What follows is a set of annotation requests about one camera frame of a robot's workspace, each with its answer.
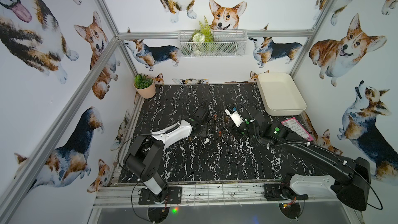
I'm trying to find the aluminium front rail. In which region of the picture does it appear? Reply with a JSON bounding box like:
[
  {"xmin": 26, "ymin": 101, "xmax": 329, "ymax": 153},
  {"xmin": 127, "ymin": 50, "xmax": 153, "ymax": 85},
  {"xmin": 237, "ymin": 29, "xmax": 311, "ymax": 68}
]
[{"xmin": 92, "ymin": 183, "xmax": 352, "ymax": 209}]

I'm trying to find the white wire basket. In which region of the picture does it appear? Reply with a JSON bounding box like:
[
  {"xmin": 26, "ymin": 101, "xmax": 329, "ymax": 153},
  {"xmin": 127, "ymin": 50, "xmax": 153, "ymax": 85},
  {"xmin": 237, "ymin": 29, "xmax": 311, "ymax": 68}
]
[{"xmin": 178, "ymin": 30, "xmax": 248, "ymax": 58}]

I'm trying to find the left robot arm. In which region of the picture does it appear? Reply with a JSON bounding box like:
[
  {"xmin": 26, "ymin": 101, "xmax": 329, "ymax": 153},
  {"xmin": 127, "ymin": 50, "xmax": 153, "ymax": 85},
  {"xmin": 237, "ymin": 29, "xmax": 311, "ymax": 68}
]
[{"xmin": 123, "ymin": 100, "xmax": 211, "ymax": 197}]

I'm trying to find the pink printed card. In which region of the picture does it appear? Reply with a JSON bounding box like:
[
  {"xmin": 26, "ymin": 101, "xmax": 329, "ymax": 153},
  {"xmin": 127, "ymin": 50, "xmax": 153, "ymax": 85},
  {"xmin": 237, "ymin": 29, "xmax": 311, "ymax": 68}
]
[{"xmin": 281, "ymin": 117, "xmax": 314, "ymax": 142}]

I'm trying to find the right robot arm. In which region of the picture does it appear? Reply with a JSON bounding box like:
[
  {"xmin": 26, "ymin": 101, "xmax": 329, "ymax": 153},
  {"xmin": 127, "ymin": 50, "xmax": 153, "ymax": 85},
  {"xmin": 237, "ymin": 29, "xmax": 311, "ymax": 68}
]
[{"xmin": 225, "ymin": 103, "xmax": 371, "ymax": 211}]

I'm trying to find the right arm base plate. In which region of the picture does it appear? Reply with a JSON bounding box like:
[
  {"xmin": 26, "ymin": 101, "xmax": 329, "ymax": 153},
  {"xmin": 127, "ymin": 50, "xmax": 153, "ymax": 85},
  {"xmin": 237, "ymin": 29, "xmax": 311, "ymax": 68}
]
[{"xmin": 263, "ymin": 184, "xmax": 309, "ymax": 201}]

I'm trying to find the fern and white flower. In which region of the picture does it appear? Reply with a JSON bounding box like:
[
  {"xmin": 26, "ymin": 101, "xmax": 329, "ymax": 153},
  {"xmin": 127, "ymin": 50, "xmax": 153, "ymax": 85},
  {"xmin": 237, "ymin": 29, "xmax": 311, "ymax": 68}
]
[{"xmin": 190, "ymin": 17, "xmax": 214, "ymax": 56}]

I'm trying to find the potted green plant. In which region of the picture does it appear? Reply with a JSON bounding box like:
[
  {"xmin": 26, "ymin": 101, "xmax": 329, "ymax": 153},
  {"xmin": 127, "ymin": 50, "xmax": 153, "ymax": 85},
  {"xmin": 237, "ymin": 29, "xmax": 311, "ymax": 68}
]
[{"xmin": 134, "ymin": 74, "xmax": 155, "ymax": 99}]

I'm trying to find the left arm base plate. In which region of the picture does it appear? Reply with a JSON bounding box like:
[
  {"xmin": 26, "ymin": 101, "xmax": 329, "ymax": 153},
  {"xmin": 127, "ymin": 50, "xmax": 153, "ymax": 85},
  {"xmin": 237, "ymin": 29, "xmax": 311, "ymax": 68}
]
[{"xmin": 138, "ymin": 186, "xmax": 182, "ymax": 205}]

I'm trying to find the cream rectangular tray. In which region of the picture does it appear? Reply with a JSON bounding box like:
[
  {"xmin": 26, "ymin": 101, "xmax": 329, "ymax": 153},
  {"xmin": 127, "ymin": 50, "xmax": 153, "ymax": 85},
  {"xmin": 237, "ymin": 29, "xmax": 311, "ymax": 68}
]
[{"xmin": 257, "ymin": 73, "xmax": 307, "ymax": 116}]

